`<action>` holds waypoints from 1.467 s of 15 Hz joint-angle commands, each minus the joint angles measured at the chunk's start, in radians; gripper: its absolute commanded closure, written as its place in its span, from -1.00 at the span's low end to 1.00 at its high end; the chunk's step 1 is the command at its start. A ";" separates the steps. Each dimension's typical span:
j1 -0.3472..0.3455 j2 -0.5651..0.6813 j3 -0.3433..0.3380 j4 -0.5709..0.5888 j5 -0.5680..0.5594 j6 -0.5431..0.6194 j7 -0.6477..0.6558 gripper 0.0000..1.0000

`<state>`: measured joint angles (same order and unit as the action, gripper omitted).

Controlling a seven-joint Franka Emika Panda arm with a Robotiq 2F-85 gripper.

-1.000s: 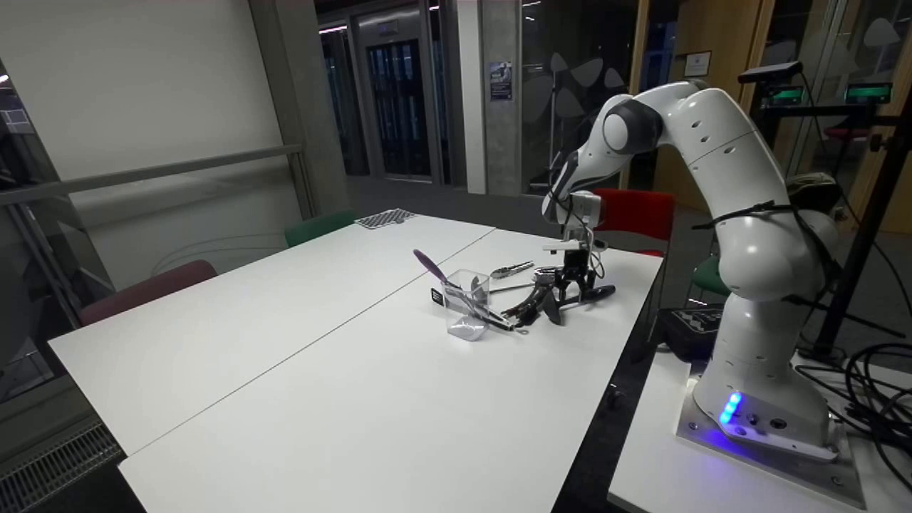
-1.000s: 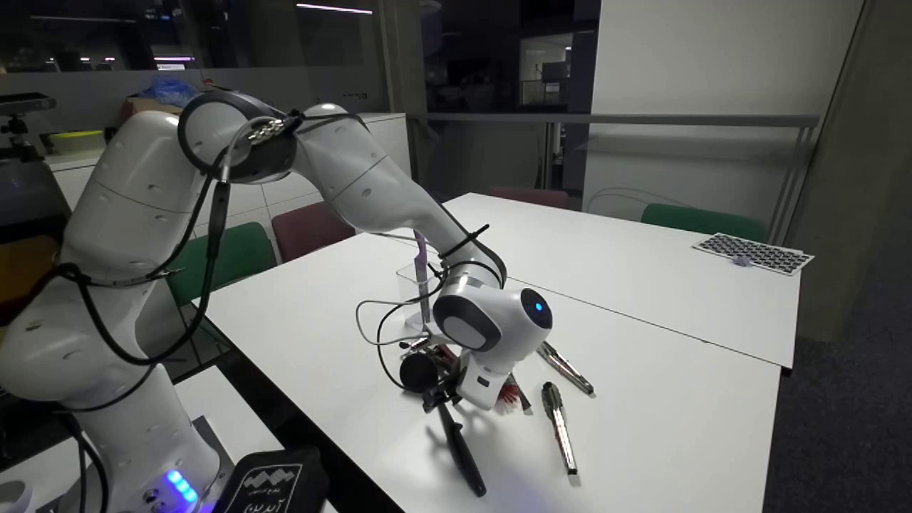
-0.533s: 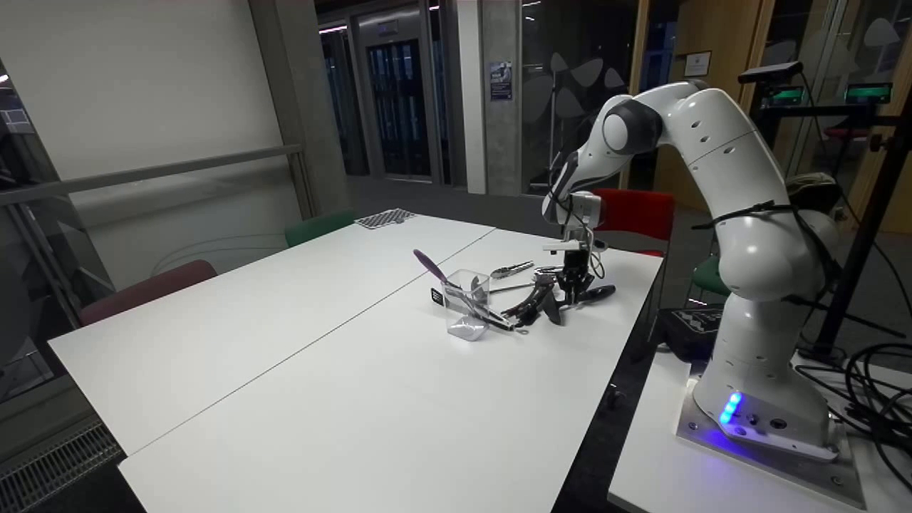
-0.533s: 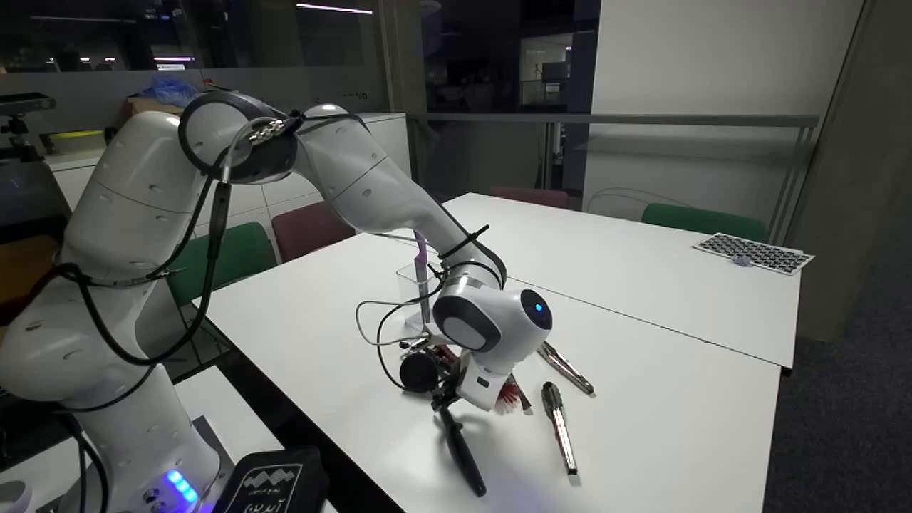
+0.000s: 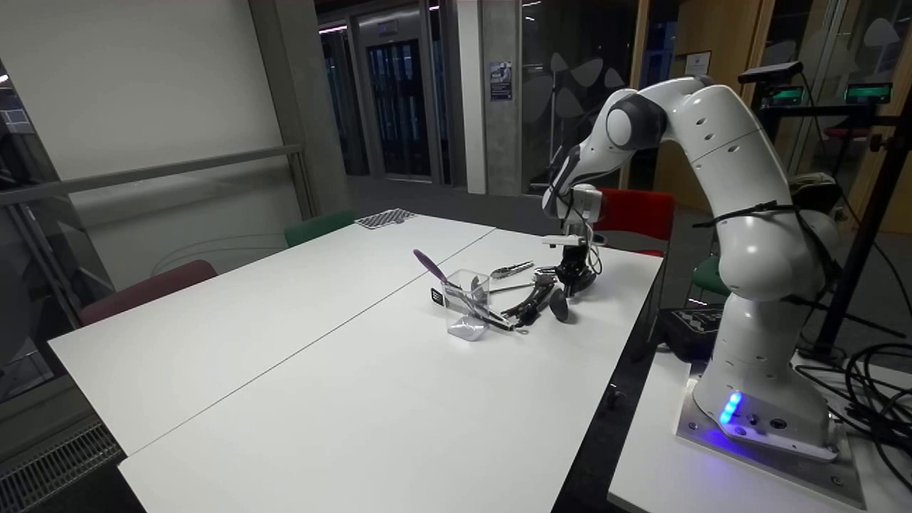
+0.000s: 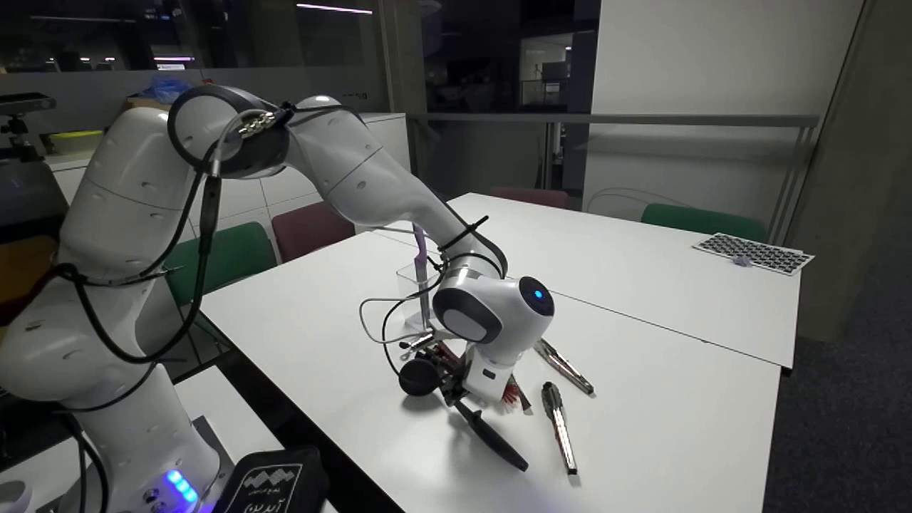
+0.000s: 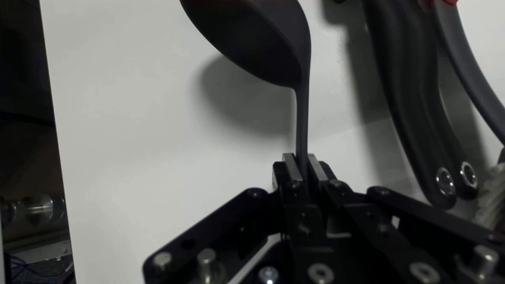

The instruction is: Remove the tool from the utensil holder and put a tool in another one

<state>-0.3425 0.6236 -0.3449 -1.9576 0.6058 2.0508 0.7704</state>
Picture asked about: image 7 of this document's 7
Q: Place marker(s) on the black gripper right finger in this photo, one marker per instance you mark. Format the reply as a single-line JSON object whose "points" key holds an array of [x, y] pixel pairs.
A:
{"points": [[410, 231]]}

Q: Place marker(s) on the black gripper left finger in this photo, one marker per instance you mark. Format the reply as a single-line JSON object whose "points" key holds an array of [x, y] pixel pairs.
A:
{"points": [[236, 231]]}

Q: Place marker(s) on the black ladle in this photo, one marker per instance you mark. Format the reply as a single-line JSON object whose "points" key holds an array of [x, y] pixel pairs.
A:
{"points": [[246, 36]]}

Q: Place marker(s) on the black can opener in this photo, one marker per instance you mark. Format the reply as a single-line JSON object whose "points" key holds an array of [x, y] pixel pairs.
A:
{"points": [[410, 104]]}

